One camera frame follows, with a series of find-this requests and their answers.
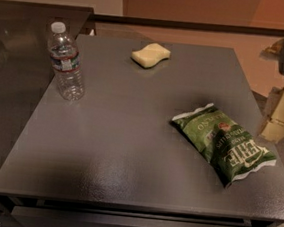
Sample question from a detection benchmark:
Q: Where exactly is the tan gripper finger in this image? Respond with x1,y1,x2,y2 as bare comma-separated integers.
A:
259,87,284,143

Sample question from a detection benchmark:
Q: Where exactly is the clear plastic water bottle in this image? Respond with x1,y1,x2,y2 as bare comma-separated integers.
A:
47,22,85,101

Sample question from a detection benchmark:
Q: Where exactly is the yellow sponge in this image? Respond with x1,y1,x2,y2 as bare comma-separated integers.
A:
131,43,171,69

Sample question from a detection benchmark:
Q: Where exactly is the green jalapeno chip bag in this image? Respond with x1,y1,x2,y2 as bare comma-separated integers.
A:
171,103,276,187

